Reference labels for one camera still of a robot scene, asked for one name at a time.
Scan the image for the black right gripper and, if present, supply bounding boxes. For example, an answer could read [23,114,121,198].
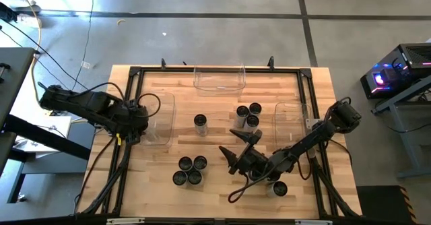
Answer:
[218,129,270,179]

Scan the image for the black floor cable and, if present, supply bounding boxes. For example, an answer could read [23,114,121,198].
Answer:
[0,15,92,93]
[70,0,96,91]

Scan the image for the grey-legged side table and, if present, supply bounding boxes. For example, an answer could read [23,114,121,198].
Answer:
[370,76,431,179]

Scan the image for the black computer tower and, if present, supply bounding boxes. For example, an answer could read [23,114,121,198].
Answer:
[359,42,431,100]

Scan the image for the person's shoe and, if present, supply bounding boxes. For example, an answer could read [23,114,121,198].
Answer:
[13,1,44,16]

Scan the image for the clear plastic bin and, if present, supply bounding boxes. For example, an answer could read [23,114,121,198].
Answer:
[274,102,314,152]
[139,92,176,148]
[193,65,246,92]

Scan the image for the dark grey desk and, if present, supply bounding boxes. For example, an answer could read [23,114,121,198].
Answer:
[0,47,92,205]

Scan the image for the white hinge bracket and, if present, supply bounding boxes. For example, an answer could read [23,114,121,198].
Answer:
[294,219,333,225]
[106,217,145,225]

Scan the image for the white box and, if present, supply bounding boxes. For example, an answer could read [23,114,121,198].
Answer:
[25,115,73,154]

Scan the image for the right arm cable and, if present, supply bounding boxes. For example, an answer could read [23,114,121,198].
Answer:
[228,150,312,204]

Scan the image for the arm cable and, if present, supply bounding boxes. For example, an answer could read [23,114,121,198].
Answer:
[69,82,162,119]
[228,150,312,204]

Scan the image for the yellow floor cable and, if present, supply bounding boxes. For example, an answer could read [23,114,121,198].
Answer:
[12,0,51,113]

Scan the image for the black box hazard stripes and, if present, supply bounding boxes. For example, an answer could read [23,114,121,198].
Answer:
[356,185,418,225]

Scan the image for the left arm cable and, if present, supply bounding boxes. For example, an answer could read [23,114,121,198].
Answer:
[69,82,162,119]

